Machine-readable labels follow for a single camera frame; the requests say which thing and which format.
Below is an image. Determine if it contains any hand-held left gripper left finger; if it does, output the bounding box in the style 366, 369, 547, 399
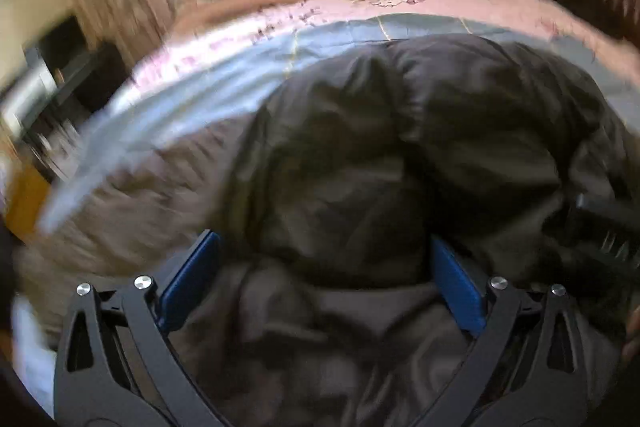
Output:
53, 230, 232, 427

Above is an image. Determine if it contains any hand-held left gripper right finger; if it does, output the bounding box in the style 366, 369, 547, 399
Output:
415, 234, 587, 427

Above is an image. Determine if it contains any dark puffer jacket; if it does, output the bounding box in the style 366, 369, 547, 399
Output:
15, 33, 640, 427

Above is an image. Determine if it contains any dark bedside shelf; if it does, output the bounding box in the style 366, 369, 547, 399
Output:
0, 14, 128, 178

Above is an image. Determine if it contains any pink floral bed quilt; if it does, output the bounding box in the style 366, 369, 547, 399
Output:
131, 0, 640, 92

